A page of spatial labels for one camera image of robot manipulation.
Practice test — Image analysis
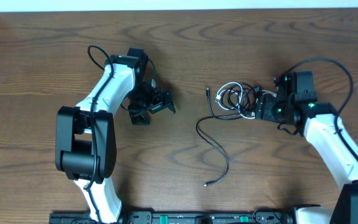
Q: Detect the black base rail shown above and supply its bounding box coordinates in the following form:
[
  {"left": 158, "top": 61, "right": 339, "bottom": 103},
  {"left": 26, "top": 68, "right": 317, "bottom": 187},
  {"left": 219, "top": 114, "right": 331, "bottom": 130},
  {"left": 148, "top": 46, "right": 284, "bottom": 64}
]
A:
[{"left": 48, "top": 210, "right": 295, "bottom": 224}]

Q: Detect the long black USB cable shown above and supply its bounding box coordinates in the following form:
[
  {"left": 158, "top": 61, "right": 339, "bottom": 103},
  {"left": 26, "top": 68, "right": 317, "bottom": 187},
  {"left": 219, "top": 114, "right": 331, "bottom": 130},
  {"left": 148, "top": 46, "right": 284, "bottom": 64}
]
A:
[{"left": 195, "top": 88, "right": 260, "bottom": 187}]

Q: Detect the white USB cable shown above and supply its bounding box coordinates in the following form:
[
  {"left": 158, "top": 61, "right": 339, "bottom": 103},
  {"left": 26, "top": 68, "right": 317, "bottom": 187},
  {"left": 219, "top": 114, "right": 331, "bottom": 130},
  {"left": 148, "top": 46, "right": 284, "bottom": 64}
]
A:
[{"left": 215, "top": 82, "right": 278, "bottom": 120}]

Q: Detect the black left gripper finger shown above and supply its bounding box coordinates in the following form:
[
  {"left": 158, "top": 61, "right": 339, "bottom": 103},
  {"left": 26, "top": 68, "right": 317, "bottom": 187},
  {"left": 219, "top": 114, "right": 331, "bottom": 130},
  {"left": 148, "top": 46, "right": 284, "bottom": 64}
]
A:
[
  {"left": 129, "top": 113, "right": 150, "bottom": 126},
  {"left": 149, "top": 90, "right": 176, "bottom": 114}
]

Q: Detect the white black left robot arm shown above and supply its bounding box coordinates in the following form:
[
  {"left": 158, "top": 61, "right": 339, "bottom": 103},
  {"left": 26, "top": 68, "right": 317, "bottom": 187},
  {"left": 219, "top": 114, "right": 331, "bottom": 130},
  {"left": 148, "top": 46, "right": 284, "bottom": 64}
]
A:
[{"left": 55, "top": 48, "right": 176, "bottom": 223}]

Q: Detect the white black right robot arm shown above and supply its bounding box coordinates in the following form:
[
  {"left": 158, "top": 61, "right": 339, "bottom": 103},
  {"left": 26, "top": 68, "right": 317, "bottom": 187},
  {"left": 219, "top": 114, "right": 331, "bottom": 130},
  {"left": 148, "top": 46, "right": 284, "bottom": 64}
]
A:
[{"left": 255, "top": 72, "right": 358, "bottom": 223}]

